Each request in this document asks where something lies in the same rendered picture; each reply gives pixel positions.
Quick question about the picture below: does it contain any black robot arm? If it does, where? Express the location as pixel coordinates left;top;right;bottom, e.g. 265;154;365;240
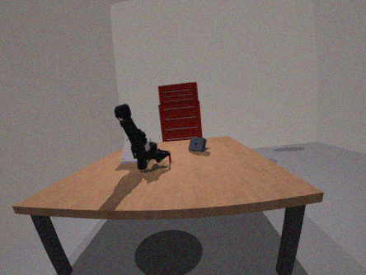
115;104;157;170

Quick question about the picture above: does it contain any dark grey square panel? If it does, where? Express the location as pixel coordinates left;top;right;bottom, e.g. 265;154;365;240
188;137;208;151

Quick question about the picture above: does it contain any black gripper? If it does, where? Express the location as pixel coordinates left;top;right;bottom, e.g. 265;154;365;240
146;147;171;163

